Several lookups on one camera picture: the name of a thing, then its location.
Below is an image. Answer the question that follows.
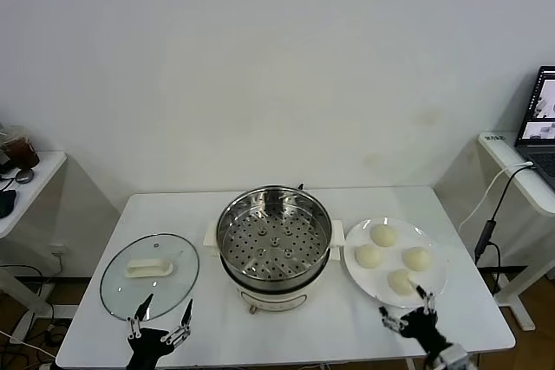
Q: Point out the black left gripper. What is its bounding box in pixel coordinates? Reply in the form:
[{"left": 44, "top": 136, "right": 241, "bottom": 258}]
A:
[{"left": 126, "top": 293, "right": 194, "bottom": 370}]

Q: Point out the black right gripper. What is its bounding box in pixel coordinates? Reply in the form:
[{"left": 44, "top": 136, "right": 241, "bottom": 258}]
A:
[{"left": 378, "top": 282, "right": 451, "bottom": 359}]

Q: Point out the white steamed baozi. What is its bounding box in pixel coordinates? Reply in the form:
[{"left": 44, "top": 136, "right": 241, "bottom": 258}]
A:
[
  {"left": 402, "top": 246, "right": 434, "bottom": 273},
  {"left": 370, "top": 223, "right": 399, "bottom": 250},
  {"left": 388, "top": 269, "right": 418, "bottom": 297},
  {"left": 354, "top": 243, "right": 384, "bottom": 269}
]

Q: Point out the glass lid with white handle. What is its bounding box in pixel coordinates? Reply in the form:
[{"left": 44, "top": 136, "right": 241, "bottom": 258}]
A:
[{"left": 99, "top": 233, "right": 200, "bottom": 322}]

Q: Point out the stainless steel steamer pot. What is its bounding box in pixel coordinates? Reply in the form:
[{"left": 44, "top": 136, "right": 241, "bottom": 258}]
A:
[{"left": 215, "top": 186, "right": 334, "bottom": 291}]

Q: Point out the white round plate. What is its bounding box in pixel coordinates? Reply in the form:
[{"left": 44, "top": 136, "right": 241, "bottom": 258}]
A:
[{"left": 344, "top": 217, "right": 448, "bottom": 308}]

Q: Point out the white side table with laptop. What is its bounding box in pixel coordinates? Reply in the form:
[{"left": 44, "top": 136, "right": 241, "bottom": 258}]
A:
[{"left": 478, "top": 131, "right": 555, "bottom": 332}]

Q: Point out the white side table with cup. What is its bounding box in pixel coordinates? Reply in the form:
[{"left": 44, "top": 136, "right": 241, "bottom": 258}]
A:
[{"left": 0, "top": 149, "right": 69, "bottom": 341}]

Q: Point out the black computer mouse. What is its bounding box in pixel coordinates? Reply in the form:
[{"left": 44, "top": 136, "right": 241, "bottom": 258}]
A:
[{"left": 0, "top": 189, "right": 17, "bottom": 218}]

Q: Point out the dark laptop computer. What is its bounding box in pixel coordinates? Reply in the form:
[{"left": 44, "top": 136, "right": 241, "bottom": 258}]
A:
[{"left": 514, "top": 65, "right": 555, "bottom": 191}]

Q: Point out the plastic cup of iced coffee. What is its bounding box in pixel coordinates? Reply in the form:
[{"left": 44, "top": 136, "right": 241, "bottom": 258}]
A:
[{"left": 0, "top": 125, "right": 41, "bottom": 171}]

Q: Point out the white laptop cable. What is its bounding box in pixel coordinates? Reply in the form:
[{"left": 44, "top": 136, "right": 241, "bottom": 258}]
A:
[{"left": 458, "top": 161, "right": 535, "bottom": 235}]

